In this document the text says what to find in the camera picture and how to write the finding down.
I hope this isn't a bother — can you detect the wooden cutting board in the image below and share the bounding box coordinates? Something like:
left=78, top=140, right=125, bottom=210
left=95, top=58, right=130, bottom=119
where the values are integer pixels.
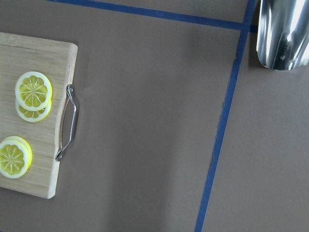
left=0, top=33, right=78, bottom=199

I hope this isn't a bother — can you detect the lemon slice stack top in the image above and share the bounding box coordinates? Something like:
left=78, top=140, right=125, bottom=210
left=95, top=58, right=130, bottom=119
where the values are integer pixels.
left=15, top=71, right=53, bottom=111

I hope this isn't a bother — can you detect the metal board handle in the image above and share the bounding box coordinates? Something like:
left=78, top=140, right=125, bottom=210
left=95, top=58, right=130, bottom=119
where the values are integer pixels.
left=55, top=84, right=79, bottom=162

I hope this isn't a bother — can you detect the lemon slice lower of stack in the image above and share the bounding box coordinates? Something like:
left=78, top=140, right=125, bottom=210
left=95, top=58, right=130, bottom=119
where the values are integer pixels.
left=15, top=100, right=52, bottom=123

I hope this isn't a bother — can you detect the metal scoop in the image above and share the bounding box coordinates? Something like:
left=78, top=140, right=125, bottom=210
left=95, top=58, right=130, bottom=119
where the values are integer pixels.
left=256, top=0, right=309, bottom=71

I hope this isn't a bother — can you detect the lemon slice near handle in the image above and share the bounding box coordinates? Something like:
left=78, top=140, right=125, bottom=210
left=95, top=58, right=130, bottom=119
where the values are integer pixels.
left=0, top=136, right=32, bottom=179

